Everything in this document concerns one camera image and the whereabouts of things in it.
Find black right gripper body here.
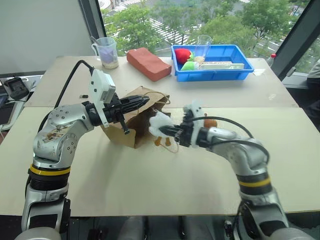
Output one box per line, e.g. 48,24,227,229
174,112,199,149

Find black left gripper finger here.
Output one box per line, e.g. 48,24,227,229
121,101,148,115
120,94,151,105

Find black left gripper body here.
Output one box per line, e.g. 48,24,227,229
102,93,131,136

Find white plush duck toy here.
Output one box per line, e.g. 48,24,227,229
148,109,176,147

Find brown paper bag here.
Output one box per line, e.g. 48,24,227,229
99,86,180,154

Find green plush toy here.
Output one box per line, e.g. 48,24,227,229
180,60,200,72

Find red plush strawberry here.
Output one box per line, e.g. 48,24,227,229
173,47,195,64

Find red brick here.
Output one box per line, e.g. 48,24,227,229
126,47,173,82

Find clear plastic measuring cup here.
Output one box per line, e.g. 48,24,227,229
90,36,120,70

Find blue plastic bin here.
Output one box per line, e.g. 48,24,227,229
170,44,256,83

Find flat white box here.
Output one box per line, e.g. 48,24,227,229
199,61,245,72

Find black electronic device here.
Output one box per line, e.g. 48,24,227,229
4,77,31,99

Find white bottle red cap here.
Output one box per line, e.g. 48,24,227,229
265,52,278,67

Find seated person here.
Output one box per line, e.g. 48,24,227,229
305,57,320,124

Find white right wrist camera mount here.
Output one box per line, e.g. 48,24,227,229
183,99,209,149

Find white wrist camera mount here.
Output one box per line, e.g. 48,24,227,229
183,99,209,149
88,69,117,129

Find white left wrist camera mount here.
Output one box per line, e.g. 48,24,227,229
88,69,117,129

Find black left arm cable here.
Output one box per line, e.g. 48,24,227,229
37,59,97,137

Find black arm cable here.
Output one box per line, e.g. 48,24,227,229
186,115,271,165
37,59,97,137

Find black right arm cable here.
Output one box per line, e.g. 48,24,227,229
186,115,271,165

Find dark window frame post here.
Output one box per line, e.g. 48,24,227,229
78,0,108,57
275,0,320,81

